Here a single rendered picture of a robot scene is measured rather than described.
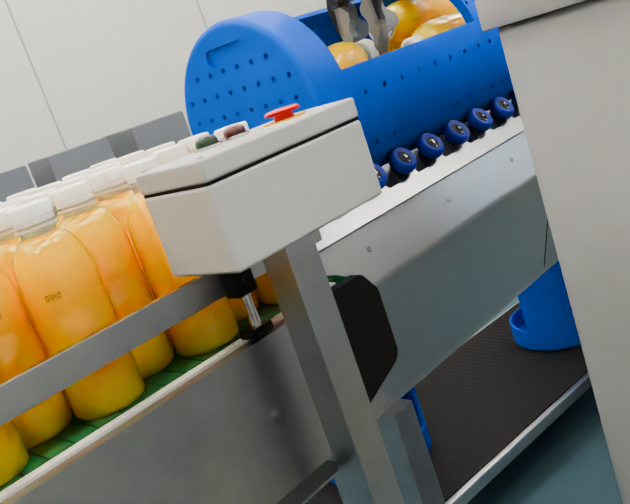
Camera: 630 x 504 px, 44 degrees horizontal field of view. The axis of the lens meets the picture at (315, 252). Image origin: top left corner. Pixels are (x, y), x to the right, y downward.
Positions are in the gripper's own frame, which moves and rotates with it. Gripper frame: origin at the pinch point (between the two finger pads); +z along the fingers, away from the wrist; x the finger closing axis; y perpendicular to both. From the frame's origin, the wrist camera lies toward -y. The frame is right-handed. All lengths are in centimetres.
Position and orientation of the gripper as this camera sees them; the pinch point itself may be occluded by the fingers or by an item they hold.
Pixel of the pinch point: (368, 52)
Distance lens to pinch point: 122.9
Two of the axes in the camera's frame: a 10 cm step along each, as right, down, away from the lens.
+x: -6.8, 0.6, 7.3
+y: 6.6, -3.9, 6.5
